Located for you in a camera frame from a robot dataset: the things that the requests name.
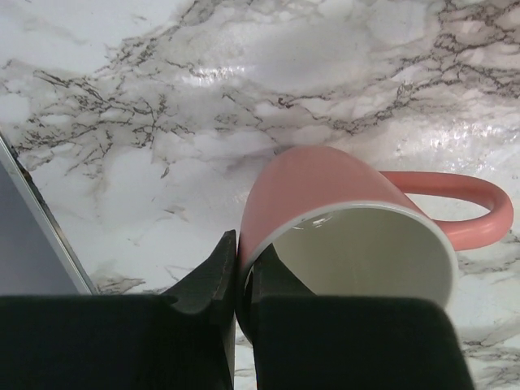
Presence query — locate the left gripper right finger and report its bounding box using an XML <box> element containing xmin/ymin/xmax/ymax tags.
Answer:
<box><xmin>250</xmin><ymin>247</ymin><xmax>474</xmax><ymax>390</ymax></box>

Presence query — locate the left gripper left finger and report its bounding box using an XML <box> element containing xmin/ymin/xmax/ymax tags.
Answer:
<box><xmin>1</xmin><ymin>231</ymin><xmax>236</xmax><ymax>389</ymax></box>

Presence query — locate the pink mug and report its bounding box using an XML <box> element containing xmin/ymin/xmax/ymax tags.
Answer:
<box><xmin>236</xmin><ymin>145</ymin><xmax>514</xmax><ymax>337</ymax></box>

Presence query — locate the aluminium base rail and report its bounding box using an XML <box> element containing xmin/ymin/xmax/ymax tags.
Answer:
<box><xmin>0</xmin><ymin>137</ymin><xmax>98</xmax><ymax>296</ymax></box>

